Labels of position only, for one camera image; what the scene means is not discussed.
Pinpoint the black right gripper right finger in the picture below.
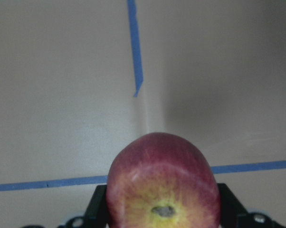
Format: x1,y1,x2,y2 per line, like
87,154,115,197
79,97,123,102
217,183,249,228

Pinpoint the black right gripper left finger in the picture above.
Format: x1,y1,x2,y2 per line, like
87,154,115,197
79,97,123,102
84,185,109,228

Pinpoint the red apple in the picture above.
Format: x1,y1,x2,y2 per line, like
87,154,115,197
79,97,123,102
106,133,220,228

